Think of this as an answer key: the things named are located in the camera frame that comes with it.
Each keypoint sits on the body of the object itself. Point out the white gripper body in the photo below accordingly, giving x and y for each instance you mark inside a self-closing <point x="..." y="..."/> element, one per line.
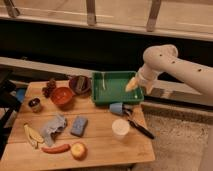
<point x="146" y="76"/>

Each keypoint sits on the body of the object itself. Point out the blue sponge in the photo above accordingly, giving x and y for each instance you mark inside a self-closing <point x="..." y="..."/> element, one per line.
<point x="79" y="126"/>

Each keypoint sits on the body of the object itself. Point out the white utensil in tray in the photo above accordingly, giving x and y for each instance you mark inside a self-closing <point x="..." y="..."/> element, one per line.
<point x="103" y="80"/>

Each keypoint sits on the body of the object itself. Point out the green plastic tray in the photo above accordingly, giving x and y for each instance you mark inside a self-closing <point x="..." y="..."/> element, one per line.
<point x="115" y="82"/>

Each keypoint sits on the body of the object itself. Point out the red yellow apple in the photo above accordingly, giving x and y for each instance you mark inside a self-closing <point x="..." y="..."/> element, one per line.
<point x="78" y="151"/>

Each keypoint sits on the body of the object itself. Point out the white plastic cup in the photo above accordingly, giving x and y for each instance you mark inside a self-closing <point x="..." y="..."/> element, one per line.
<point x="120" y="128"/>

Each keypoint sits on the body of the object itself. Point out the grey crumpled cloth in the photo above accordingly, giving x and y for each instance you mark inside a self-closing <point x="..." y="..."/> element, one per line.
<point x="56" y="125"/>

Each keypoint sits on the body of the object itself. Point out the banana peel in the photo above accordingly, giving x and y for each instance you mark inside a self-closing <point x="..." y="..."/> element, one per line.
<point x="33" y="137"/>

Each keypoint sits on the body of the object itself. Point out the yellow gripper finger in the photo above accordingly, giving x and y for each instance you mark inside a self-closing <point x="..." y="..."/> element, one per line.
<point x="132" y="85"/>

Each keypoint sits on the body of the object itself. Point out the small dark-lidded jar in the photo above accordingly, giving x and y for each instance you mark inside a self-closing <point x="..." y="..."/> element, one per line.
<point x="35" y="105"/>

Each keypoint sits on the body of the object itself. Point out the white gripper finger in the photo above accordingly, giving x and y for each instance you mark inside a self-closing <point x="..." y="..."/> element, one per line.
<point x="149" y="89"/>

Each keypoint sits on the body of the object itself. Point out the blue cup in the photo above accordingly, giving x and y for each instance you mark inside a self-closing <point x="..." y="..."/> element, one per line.
<point x="116" y="108"/>

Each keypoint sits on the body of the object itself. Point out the red bowl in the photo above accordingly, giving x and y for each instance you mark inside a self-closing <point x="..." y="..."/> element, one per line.
<point x="61" y="96"/>

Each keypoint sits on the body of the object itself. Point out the black chair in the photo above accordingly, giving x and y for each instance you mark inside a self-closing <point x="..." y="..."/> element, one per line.
<point x="8" y="102"/>

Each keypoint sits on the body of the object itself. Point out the purple bowl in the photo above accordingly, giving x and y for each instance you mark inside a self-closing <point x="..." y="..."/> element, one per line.
<point x="73" y="81"/>

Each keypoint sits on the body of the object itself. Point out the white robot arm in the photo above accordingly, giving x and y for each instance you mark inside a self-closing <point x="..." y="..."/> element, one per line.
<point x="164" y="58"/>

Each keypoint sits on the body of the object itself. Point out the red sausage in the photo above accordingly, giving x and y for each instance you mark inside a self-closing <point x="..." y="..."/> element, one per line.
<point x="56" y="150"/>

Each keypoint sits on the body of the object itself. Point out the dark grape bunch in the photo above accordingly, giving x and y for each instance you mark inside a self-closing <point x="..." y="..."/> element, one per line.
<point x="48" y="89"/>

